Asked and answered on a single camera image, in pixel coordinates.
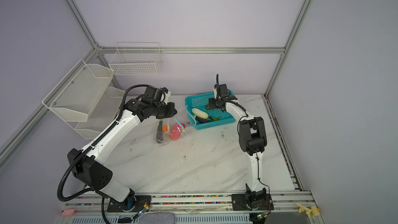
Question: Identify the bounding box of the teal plastic basket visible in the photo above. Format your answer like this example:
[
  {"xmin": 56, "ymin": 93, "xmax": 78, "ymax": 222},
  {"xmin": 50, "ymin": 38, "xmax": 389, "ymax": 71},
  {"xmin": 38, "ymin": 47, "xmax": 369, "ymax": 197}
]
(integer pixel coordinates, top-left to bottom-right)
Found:
[{"xmin": 185, "ymin": 93, "xmax": 235, "ymax": 130}]

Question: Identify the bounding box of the clear zip top bag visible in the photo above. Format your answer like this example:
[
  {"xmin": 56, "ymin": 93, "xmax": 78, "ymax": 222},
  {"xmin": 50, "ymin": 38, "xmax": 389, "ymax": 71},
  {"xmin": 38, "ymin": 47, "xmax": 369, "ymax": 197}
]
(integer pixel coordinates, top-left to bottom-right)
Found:
[{"xmin": 154, "ymin": 117, "xmax": 187, "ymax": 144}]

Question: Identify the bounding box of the dark toy eggplant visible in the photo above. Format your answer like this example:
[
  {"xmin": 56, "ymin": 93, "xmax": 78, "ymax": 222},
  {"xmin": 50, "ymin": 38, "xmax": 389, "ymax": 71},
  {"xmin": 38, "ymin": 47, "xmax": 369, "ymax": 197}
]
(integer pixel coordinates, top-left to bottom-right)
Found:
[
  {"xmin": 155, "ymin": 120, "xmax": 163, "ymax": 143},
  {"xmin": 193, "ymin": 115, "xmax": 221, "ymax": 124}
]

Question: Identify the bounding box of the pink toy fruit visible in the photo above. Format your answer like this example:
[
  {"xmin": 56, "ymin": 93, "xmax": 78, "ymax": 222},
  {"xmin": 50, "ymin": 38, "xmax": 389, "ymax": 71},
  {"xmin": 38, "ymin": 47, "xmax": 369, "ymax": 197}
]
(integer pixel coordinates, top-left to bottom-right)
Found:
[{"xmin": 173, "ymin": 123, "xmax": 186, "ymax": 136}]

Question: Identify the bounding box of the red toy fruit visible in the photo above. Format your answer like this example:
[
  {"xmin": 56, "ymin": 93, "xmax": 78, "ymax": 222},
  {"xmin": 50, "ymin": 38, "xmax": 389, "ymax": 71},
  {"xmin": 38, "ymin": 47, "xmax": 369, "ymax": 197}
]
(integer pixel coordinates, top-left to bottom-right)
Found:
[{"xmin": 168, "ymin": 130, "xmax": 181, "ymax": 141}]

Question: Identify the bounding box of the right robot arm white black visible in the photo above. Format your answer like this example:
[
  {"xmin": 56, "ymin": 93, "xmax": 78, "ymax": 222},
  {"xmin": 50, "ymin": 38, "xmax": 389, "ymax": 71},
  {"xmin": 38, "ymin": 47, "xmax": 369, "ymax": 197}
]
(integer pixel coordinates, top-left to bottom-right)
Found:
[{"xmin": 208, "ymin": 83, "xmax": 269, "ymax": 210}]

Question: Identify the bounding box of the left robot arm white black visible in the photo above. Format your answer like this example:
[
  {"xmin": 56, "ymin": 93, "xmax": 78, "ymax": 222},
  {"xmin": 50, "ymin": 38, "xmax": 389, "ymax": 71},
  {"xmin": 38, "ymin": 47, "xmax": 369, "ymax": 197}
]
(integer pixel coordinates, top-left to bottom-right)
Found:
[{"xmin": 57, "ymin": 84, "xmax": 177, "ymax": 212}]

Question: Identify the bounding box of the white mesh lower shelf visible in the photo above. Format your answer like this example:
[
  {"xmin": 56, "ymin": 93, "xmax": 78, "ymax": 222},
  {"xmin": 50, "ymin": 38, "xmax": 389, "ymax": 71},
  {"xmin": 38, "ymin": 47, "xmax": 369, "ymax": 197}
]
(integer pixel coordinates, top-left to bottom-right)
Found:
[{"xmin": 74, "ymin": 87, "xmax": 125, "ymax": 140}]

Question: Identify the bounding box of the white mesh shelf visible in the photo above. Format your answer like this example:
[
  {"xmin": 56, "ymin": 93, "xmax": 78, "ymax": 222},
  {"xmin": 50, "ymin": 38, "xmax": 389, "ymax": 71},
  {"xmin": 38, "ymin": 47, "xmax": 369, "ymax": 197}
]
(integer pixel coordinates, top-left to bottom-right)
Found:
[
  {"xmin": 74, "ymin": 87, "xmax": 125, "ymax": 140},
  {"xmin": 42, "ymin": 60, "xmax": 115, "ymax": 122}
]

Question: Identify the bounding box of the white mesh upper shelf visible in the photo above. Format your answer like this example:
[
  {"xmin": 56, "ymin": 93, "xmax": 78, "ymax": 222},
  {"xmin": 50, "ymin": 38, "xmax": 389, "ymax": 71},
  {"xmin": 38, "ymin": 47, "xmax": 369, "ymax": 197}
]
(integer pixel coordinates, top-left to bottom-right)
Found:
[{"xmin": 42, "ymin": 60, "xmax": 115, "ymax": 122}]

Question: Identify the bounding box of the grey cloth pad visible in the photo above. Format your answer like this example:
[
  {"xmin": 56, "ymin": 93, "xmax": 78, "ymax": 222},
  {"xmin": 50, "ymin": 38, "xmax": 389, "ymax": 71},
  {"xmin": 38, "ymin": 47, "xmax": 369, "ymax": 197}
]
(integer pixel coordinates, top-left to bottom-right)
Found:
[{"xmin": 138, "ymin": 213, "xmax": 176, "ymax": 224}]

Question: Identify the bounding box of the pink eraser block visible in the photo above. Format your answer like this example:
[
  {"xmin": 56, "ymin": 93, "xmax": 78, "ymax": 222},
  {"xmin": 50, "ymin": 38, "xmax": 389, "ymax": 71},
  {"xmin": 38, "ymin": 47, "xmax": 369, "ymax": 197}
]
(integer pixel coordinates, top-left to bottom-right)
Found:
[{"xmin": 61, "ymin": 208, "xmax": 75, "ymax": 216}]

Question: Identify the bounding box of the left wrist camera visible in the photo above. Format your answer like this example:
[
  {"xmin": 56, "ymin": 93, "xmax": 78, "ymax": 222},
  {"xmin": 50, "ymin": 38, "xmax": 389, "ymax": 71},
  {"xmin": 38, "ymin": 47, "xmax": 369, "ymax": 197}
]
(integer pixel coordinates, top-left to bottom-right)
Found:
[{"xmin": 161, "ymin": 87, "xmax": 171, "ymax": 105}]

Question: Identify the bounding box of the white wire wall basket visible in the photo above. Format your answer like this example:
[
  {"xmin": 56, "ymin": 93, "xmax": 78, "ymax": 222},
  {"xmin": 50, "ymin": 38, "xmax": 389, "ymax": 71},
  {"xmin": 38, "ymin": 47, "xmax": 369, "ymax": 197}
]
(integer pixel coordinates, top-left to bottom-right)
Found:
[{"xmin": 108, "ymin": 42, "xmax": 163, "ymax": 76}]

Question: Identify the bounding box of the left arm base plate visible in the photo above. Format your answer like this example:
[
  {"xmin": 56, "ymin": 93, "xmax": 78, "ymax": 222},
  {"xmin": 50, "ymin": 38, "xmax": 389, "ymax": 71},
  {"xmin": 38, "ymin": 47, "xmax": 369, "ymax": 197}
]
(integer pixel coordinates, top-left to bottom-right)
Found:
[{"xmin": 107, "ymin": 195, "xmax": 152, "ymax": 213}]

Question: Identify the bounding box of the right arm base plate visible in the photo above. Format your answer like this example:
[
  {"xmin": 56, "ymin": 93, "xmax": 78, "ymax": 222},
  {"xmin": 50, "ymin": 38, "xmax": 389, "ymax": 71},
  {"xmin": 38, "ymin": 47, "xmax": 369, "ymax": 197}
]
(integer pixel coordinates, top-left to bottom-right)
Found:
[{"xmin": 231, "ymin": 194, "xmax": 274, "ymax": 211}]

